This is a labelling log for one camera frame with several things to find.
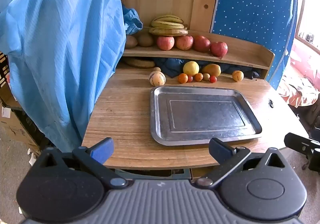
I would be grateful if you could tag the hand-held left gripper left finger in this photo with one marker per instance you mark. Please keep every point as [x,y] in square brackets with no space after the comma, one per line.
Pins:
[103,149]

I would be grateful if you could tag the blue white-dotted cloth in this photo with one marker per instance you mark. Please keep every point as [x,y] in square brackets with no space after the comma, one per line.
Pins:
[250,2]

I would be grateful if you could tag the brown-spotted banana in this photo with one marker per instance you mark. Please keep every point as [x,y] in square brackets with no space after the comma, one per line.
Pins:
[167,31]

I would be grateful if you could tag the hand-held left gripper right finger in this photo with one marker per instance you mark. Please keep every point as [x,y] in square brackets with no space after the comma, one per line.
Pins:
[220,150]

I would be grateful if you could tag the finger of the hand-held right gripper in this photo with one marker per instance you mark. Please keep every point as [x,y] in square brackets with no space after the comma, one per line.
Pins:
[300,145]

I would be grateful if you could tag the large cream striped pepino melon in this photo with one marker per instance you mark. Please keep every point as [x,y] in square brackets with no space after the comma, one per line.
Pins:
[157,78]

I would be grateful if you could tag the dark blue cloth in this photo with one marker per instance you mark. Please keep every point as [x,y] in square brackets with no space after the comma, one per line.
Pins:
[172,66]

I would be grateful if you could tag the metal tray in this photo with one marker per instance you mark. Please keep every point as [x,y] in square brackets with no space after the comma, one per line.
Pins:
[205,114]

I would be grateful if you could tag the orange patterned cloth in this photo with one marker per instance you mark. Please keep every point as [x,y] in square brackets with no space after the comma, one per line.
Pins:
[297,91]

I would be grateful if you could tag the wooden shelf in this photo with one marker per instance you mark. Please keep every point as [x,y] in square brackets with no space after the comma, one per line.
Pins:
[245,51]

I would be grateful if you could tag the small orange mandarin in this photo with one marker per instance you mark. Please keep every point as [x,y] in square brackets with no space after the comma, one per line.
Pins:
[182,78]
[199,77]

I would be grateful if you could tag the black office chair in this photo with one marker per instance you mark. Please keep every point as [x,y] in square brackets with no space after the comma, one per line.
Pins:
[312,119]

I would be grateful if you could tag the small beige round fruit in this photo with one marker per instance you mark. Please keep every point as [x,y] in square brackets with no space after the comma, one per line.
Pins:
[156,69]

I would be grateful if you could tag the yellow-orange mango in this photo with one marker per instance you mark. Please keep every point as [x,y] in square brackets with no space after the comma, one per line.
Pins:
[212,70]

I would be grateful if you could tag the red cherry tomato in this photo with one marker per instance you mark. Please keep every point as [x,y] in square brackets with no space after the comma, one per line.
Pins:
[190,78]
[213,79]

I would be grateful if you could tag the light blue garment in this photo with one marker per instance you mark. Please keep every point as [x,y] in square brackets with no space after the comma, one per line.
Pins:
[62,51]

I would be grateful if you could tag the pink blanket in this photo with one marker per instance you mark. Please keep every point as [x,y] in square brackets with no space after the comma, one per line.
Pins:
[305,59]

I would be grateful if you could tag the small orange striped pepino melon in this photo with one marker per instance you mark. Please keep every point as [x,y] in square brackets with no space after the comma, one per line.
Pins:
[237,75]

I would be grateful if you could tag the small brown kiwi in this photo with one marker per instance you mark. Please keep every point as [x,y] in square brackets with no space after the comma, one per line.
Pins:
[206,76]

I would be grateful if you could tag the yellow banana bunch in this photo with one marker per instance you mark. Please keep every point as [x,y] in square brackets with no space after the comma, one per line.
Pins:
[166,21]

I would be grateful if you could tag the red apple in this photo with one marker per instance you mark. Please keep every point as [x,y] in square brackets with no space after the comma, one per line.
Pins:
[219,48]
[184,42]
[165,42]
[201,43]

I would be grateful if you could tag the black plastic crate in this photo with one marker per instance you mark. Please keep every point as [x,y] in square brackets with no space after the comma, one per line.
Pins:
[3,66]

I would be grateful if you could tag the cardboard box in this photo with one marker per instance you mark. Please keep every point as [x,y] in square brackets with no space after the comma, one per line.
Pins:
[12,126]

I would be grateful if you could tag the yellow lemon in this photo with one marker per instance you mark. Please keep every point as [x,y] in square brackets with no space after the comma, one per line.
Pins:
[191,68]

